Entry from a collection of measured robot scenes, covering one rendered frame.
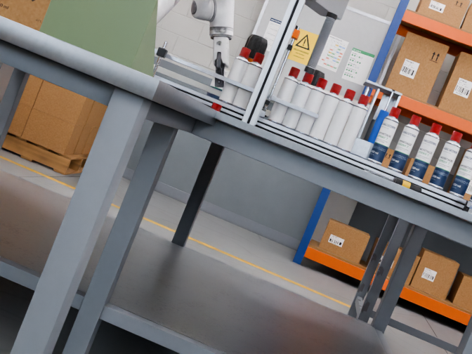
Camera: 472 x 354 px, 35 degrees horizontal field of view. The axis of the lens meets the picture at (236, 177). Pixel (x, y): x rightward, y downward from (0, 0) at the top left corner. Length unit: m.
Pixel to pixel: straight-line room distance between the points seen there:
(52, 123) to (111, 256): 3.90
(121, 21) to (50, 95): 4.18
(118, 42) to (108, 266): 0.64
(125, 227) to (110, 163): 0.68
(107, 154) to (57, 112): 4.52
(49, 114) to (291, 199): 2.42
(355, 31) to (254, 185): 1.69
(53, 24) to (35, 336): 0.75
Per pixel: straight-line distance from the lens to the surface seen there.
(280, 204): 6.96
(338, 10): 2.57
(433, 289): 6.31
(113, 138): 1.37
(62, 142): 5.87
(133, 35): 1.74
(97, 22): 1.78
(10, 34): 1.44
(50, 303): 1.43
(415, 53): 6.30
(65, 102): 5.88
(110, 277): 2.06
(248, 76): 2.58
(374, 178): 1.95
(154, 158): 2.01
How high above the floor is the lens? 0.79
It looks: 3 degrees down
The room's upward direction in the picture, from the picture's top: 22 degrees clockwise
